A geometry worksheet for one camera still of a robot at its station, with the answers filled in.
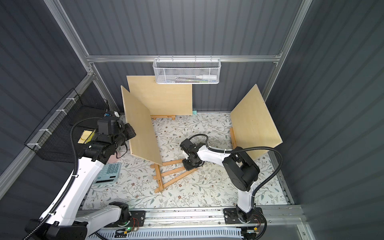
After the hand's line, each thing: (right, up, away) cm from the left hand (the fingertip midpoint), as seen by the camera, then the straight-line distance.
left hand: (132, 127), depth 71 cm
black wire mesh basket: (-34, -6, -5) cm, 35 cm away
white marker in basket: (+37, +31, +22) cm, 53 cm away
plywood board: (+6, +20, +35) cm, 41 cm away
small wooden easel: (+56, -8, +27) cm, 62 cm away
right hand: (+27, -24, +19) cm, 41 cm away
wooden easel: (+10, -29, +13) cm, 33 cm away
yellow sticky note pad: (-18, -4, -6) cm, 19 cm away
